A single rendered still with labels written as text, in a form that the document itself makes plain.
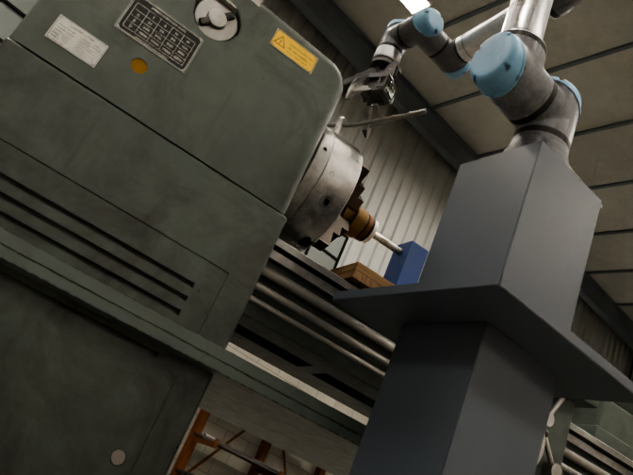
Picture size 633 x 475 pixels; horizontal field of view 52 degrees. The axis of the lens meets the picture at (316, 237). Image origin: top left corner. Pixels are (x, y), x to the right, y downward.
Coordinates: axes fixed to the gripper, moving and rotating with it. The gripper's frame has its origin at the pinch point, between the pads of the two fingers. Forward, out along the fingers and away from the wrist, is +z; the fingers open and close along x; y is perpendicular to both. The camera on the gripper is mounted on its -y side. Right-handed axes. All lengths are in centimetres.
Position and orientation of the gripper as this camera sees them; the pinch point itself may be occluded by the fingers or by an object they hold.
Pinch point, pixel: (353, 120)
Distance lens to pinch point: 177.3
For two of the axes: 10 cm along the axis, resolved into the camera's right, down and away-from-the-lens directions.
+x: 4.0, 5.5, 7.4
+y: 8.5, 0.9, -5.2
